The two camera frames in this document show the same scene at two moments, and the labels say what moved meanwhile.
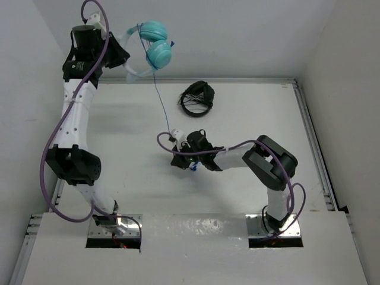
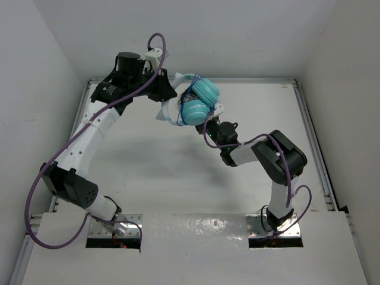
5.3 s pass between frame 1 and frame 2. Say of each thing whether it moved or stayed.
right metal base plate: stayed
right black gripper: moved
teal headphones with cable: moved
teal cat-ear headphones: moved
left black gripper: moved
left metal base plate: stayed
